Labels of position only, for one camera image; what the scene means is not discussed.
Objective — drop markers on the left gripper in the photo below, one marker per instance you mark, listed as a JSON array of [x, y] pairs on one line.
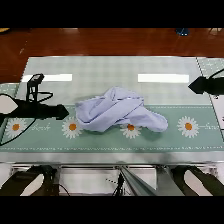
[[61, 112]]

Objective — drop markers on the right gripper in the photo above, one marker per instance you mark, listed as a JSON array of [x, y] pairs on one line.
[[199, 85]]

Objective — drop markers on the light blue shirt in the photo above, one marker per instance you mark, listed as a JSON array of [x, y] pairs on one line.
[[115, 110]]

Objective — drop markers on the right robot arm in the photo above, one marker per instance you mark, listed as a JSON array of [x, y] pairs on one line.
[[215, 86]]

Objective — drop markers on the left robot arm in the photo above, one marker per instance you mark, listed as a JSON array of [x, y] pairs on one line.
[[30, 110]]

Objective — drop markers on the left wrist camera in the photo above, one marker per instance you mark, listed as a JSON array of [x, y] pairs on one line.
[[32, 87]]

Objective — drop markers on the silver frame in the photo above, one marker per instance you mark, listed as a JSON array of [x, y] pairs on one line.
[[143, 186]]

